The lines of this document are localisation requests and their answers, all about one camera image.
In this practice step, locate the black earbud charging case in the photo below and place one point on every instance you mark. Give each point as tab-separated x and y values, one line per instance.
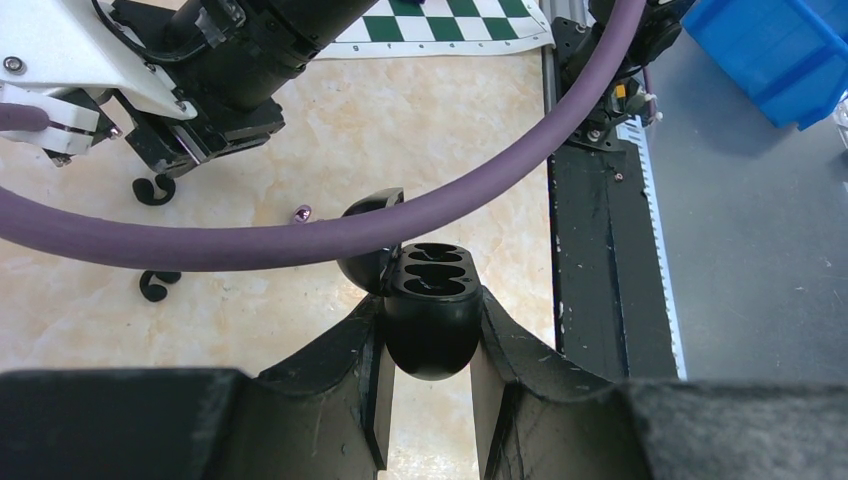
430	304

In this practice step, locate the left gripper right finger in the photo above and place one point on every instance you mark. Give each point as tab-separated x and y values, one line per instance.
538	415

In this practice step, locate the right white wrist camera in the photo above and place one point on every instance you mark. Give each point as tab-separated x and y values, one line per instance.
64	122

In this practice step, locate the green white chessboard mat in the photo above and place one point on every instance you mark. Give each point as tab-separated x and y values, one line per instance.
408	29

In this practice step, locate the blue plastic bin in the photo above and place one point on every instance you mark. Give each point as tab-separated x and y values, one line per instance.
788	57

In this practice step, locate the black earbud right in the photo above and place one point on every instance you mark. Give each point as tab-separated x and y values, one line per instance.
157	192

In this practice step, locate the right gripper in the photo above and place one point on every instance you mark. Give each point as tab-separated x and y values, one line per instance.
188	113

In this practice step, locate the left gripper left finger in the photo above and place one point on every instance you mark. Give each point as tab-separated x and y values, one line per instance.
322	413

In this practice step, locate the black earbud left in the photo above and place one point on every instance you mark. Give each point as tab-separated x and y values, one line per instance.
153	284

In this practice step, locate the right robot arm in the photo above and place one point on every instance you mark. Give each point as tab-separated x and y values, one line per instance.
50	44

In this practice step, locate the purple earbud centre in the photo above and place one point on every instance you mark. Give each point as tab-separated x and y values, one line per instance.
301	214

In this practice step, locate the black earbud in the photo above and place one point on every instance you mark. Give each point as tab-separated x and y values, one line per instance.
153	284
157	192

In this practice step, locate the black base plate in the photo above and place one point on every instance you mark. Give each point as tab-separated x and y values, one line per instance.
610	315

